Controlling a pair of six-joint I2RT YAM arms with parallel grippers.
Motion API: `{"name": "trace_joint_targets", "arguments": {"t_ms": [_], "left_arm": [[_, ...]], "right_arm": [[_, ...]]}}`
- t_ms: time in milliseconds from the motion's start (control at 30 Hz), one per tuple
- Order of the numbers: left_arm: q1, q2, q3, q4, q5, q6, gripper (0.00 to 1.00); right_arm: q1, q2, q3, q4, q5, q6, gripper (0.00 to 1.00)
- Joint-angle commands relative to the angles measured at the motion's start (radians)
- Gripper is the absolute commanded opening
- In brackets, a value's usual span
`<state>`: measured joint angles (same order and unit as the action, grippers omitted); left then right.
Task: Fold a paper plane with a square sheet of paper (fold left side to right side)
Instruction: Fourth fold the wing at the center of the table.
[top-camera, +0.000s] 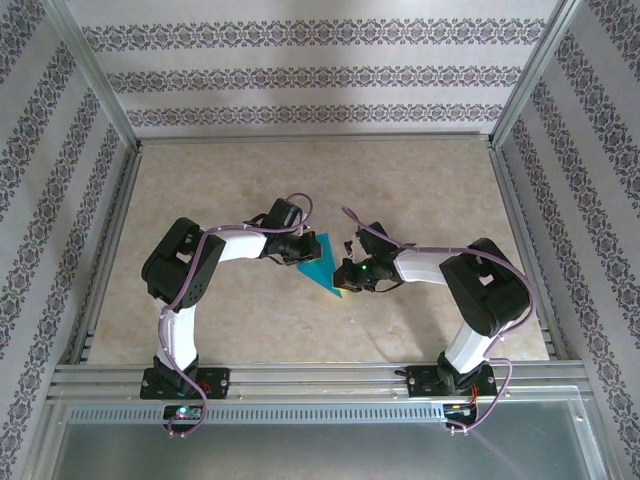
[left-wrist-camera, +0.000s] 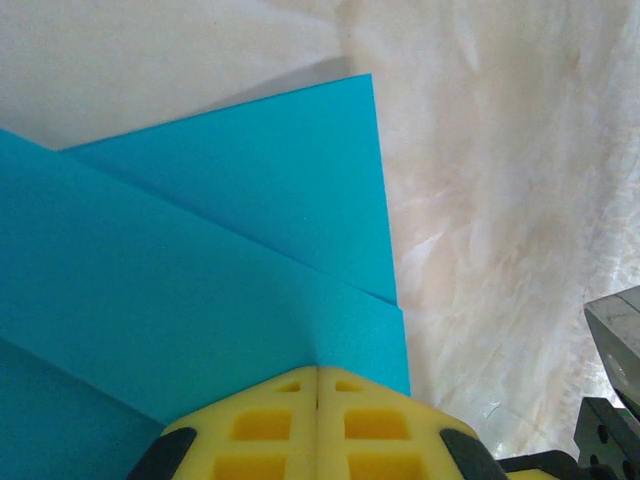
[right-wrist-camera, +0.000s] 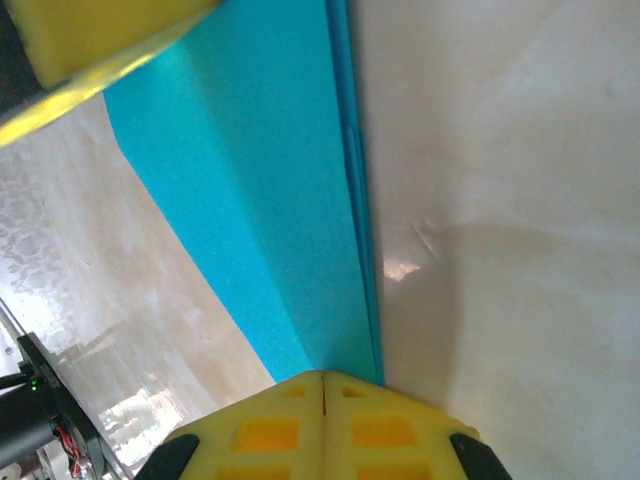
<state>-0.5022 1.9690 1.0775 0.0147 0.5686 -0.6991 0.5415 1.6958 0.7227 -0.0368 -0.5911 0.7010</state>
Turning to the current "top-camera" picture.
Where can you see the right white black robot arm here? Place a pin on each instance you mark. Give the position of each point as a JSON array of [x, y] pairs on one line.
[[420, 267]]

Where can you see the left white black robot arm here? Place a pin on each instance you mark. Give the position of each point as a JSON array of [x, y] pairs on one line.
[[240, 247]]

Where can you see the grey sheet metal panel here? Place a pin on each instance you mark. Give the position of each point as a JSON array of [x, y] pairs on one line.
[[320, 455]]

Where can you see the right controller board orange light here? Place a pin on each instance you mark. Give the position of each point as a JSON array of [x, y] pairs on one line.
[[460, 410]]

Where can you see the left controller board green light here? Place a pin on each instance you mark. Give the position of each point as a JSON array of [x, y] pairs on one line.
[[185, 412]]

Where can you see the aluminium mounting rail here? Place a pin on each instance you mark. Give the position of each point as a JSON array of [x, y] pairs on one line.
[[320, 380]]

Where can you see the aluminium table edge rail short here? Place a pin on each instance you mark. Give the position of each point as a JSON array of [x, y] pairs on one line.
[[315, 138]]

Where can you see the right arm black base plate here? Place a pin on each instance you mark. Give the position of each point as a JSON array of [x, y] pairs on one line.
[[422, 382]]

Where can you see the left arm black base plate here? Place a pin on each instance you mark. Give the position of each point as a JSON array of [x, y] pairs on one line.
[[217, 382]]

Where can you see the right aluminium table side rail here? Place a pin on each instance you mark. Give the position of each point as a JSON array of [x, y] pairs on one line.
[[527, 250]]

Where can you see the aluminium table side rail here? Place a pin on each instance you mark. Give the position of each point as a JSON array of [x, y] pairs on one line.
[[527, 250], [107, 250]]

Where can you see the left aluminium table side rail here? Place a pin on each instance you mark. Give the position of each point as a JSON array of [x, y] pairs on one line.
[[107, 250]]

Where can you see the right aluminium frame post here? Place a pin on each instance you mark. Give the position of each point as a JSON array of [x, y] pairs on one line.
[[540, 70]]

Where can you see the aluminium frame post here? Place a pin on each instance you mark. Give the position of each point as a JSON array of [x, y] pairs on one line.
[[540, 70], [90, 70]]

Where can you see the left aluminium frame post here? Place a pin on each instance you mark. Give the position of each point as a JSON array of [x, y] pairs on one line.
[[90, 70]]

